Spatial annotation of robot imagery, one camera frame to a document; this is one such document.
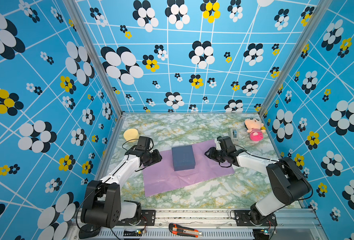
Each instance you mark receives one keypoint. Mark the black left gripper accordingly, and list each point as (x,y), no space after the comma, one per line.
(157,158)

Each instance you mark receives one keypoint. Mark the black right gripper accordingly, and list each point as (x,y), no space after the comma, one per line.
(211,153)

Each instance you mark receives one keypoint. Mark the purple wrapping paper sheet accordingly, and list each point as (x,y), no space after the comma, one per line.
(162,177)

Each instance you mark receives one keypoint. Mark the dark blue gift box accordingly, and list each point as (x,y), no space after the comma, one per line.
(183,158)

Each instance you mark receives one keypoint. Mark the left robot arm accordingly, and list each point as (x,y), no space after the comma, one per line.
(102,205)

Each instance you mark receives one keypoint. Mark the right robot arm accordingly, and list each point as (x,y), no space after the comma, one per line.
(287,182)

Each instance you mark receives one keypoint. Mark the yellow round sponge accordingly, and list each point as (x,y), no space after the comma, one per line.
(131,135)

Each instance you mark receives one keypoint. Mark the small grey white device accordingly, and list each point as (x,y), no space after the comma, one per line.
(234,135)

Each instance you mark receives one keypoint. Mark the pink plush doll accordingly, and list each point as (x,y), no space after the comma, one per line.
(255,129)

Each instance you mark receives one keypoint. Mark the left small circuit board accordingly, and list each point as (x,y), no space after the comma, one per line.
(135,233)

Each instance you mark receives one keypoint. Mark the small circuit board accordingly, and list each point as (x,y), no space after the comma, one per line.
(261,234)
(135,233)

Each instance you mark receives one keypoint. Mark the orange black utility knife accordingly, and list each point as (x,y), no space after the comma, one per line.
(184,231)

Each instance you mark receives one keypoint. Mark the right small circuit board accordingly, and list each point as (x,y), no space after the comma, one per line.
(261,234)

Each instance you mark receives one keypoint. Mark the black computer mouse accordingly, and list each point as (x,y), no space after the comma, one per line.
(88,231)

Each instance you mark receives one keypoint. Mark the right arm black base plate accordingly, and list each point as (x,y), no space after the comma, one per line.
(243,219)

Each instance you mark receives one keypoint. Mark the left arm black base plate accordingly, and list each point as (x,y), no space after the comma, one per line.
(147,218)

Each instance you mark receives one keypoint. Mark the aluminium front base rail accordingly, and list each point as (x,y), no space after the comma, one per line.
(216,224)

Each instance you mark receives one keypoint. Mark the aluminium frame post left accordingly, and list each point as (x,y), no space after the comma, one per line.
(75,15)

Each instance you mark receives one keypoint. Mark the aluminium frame post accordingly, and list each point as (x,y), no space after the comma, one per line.
(307,33)
(75,15)

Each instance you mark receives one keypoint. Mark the aluminium frame post right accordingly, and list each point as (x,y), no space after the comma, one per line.
(307,33)

